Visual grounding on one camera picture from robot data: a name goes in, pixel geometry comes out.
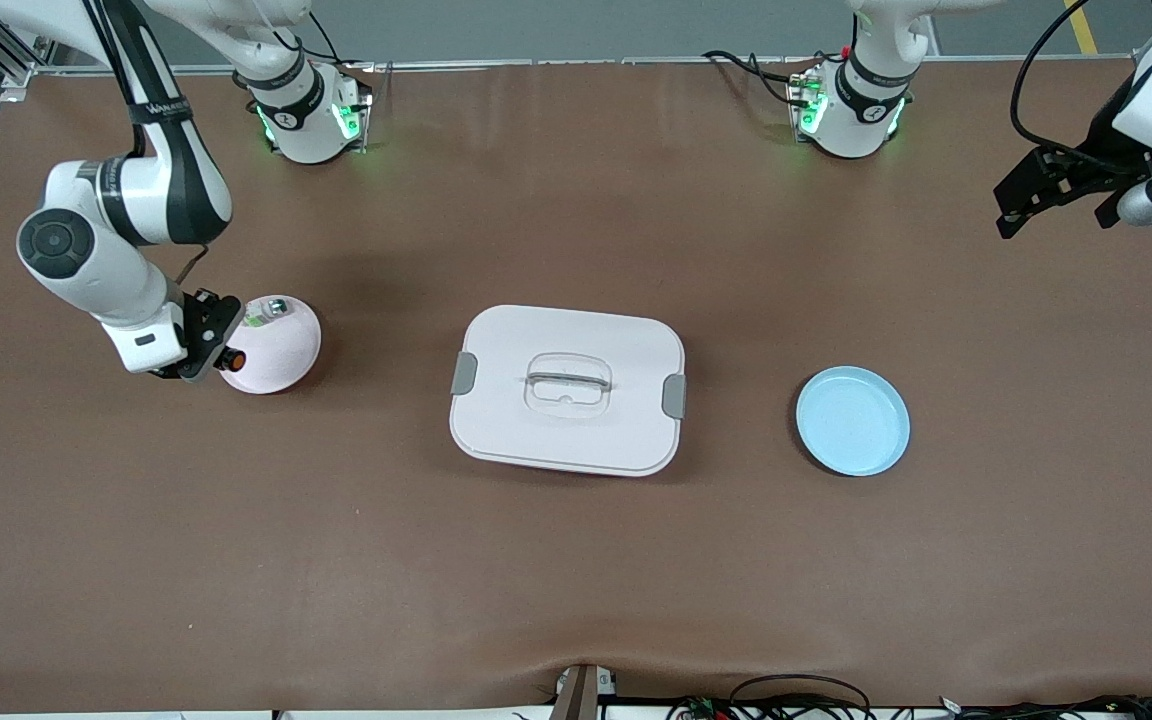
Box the pink round plate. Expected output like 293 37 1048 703
219 295 323 395

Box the light blue round plate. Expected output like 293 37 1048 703
796 366 911 477

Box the white rectangular lidded box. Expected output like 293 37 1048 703
449 305 687 478

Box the brown table mat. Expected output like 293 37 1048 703
0 58 1152 713

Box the green push button switch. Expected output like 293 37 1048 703
242 296 293 332

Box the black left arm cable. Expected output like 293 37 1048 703
1010 0 1152 177

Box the black right base cable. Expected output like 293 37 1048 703
271 10 377 101

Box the black base cable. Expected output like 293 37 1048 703
271 10 377 101
701 48 817 106

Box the black left base cable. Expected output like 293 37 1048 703
701 48 817 106

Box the clear box lid handle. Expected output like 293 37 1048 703
524 352 614 416

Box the small metal table bracket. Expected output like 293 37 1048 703
551 663 619 720

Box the black cable bundle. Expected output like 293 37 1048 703
666 673 1152 720

